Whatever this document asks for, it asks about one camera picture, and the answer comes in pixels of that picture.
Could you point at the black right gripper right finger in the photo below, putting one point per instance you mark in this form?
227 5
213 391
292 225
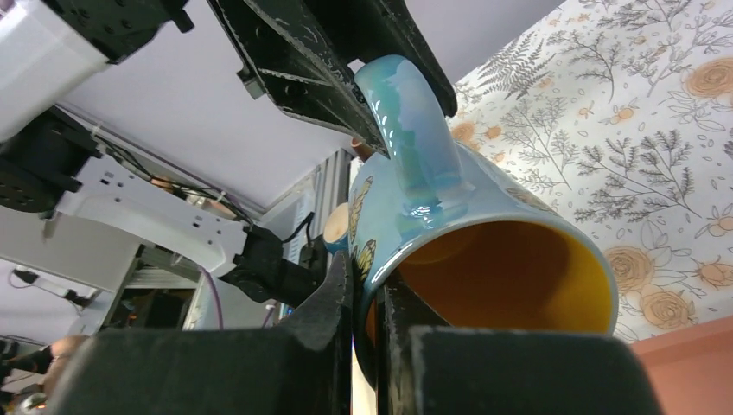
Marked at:
426 366

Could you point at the light blue butterfly mug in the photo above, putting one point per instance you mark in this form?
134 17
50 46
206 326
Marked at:
478 248

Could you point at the dark blue ceramic mug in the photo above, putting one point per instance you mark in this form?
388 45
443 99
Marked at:
335 232

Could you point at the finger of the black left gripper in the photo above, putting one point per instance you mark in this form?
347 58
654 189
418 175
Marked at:
368 29
288 58

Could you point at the salmon pink plastic tray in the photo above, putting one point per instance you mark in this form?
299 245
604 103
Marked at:
691 369

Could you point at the floral patterned table cloth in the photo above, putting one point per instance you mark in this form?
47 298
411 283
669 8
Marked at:
618 115

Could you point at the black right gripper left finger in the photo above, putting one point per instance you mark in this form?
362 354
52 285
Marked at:
300 366

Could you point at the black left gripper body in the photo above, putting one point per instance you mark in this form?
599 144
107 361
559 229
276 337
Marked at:
119 28

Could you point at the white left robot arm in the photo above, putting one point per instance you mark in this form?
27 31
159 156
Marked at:
51 164

